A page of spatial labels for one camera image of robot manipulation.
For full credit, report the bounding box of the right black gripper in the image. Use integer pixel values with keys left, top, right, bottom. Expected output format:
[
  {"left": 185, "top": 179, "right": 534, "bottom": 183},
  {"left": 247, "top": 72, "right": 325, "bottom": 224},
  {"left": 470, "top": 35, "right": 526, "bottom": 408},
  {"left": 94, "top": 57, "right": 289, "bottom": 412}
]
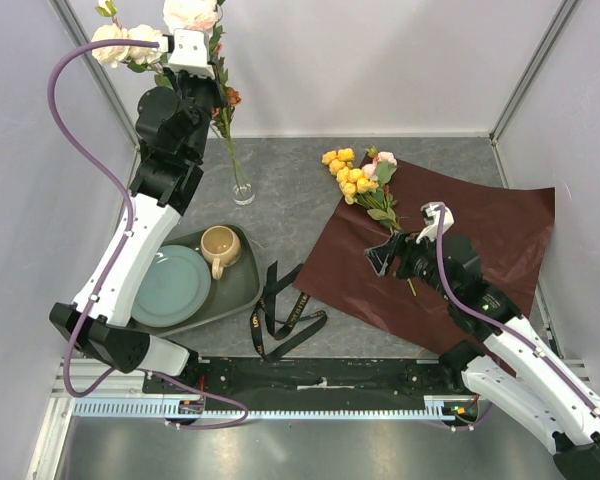
[{"left": 363, "top": 227, "right": 456, "bottom": 302}]

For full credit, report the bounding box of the orange rose stem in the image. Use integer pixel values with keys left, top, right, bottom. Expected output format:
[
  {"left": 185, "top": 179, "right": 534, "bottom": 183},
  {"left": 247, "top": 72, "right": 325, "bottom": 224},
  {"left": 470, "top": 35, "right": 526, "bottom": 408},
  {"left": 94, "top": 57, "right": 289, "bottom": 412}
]
[{"left": 212, "top": 41, "right": 250, "bottom": 203}]

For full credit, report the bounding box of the white peony stem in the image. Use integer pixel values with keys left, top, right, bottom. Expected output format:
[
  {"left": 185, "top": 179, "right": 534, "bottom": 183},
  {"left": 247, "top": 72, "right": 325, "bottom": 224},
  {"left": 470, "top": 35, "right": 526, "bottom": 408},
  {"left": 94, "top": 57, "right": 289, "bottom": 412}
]
[{"left": 91, "top": 0, "right": 173, "bottom": 88}]

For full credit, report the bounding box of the yellow rose stem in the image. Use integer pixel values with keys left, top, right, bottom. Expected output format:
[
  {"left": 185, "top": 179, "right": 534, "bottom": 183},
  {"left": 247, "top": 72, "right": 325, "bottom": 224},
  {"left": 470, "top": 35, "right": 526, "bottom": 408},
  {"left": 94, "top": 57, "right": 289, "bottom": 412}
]
[{"left": 321, "top": 147, "right": 417, "bottom": 297}]

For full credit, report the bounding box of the small pink peony stem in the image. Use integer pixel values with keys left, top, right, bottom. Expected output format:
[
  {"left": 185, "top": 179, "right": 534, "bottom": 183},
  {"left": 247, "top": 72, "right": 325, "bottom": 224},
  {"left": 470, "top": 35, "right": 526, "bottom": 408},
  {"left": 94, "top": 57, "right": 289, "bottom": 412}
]
[{"left": 362, "top": 146, "right": 398, "bottom": 187}]

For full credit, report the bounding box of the red wrapping paper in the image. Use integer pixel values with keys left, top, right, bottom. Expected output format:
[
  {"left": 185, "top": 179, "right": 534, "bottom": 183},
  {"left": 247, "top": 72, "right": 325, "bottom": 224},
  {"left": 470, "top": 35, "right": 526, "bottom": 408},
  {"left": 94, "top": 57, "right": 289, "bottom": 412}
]
[{"left": 294, "top": 161, "right": 555, "bottom": 355}]

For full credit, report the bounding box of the black ribbon with gold text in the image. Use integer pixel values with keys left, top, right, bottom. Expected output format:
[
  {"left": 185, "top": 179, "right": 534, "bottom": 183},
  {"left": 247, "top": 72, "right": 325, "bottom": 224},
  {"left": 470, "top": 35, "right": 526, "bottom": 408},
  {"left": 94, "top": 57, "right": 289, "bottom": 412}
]
[{"left": 249, "top": 260, "right": 329, "bottom": 362}]

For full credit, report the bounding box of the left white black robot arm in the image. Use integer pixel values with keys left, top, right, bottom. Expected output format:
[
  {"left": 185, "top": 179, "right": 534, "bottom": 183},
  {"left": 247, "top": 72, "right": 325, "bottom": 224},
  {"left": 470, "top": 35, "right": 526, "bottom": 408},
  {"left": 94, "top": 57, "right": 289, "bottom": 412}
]
[{"left": 49, "top": 67, "right": 225, "bottom": 393}]

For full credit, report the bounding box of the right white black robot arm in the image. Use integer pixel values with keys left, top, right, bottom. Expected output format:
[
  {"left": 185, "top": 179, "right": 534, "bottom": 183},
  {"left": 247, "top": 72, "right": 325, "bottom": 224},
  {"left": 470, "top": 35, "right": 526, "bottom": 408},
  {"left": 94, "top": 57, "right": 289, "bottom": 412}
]
[{"left": 364, "top": 232, "right": 600, "bottom": 479}]

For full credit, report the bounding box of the clear glass vase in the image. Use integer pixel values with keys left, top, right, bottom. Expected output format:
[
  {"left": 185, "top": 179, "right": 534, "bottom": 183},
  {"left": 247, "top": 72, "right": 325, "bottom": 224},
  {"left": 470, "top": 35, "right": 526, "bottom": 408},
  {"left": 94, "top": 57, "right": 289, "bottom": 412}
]
[{"left": 232, "top": 183, "right": 255, "bottom": 206}]

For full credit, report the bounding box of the dark green tray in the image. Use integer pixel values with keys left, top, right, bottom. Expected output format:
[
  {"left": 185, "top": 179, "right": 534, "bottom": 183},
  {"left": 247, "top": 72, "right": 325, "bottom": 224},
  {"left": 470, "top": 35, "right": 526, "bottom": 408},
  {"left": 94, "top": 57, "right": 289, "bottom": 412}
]
[{"left": 128, "top": 224, "right": 264, "bottom": 338}]

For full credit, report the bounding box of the beige ceramic mug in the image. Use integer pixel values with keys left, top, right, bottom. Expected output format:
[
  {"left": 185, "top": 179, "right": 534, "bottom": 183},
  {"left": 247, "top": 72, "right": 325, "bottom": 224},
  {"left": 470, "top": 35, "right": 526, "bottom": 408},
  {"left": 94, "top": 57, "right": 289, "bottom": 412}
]
[{"left": 200, "top": 225, "right": 241, "bottom": 280}]

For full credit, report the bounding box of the teal plate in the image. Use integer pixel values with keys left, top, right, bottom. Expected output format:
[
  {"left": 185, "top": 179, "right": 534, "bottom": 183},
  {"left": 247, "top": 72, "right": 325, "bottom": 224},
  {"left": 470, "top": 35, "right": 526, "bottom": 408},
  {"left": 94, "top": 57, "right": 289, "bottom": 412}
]
[{"left": 131, "top": 245, "right": 211, "bottom": 328}]

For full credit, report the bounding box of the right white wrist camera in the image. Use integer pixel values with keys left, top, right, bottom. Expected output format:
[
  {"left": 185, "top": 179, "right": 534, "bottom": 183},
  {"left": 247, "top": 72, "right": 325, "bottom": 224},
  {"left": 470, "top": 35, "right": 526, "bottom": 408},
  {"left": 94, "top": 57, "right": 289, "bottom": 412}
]
[{"left": 416, "top": 202, "right": 454, "bottom": 244}]

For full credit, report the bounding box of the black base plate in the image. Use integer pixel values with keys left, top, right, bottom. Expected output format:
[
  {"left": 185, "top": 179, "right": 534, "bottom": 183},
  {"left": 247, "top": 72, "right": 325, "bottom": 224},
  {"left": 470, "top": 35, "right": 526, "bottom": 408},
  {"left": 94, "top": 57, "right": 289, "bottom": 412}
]
[{"left": 143, "top": 355, "right": 501, "bottom": 400}]

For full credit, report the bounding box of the light blue cable duct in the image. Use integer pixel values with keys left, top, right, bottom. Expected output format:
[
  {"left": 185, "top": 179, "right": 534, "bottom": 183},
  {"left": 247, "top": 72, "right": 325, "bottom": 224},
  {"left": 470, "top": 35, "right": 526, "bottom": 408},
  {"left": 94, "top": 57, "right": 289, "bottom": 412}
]
[{"left": 73, "top": 397, "right": 458, "bottom": 421}]

